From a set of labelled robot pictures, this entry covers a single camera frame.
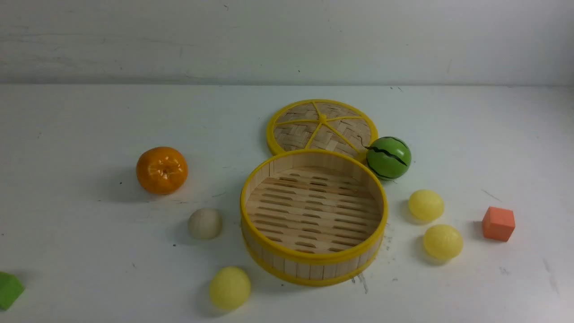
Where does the green foam block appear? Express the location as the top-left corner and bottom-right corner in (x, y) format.
(0, 272), (25, 311)

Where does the green toy watermelon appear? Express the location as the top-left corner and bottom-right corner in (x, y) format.
(365, 136), (412, 180)

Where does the orange toy tangerine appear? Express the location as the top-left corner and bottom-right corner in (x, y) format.
(136, 146), (188, 196)

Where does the woven bamboo steamer lid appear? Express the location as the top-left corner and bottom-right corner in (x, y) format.
(265, 100), (379, 163)

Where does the pale yellow toy bun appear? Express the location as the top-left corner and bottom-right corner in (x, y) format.
(209, 266), (252, 311)

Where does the white toy bun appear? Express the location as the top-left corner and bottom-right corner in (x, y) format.
(188, 207), (223, 240)

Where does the bamboo steamer tray yellow rim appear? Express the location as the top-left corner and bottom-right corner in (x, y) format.
(239, 149), (389, 286)

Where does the orange foam cube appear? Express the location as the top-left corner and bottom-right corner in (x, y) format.
(482, 206), (515, 243)

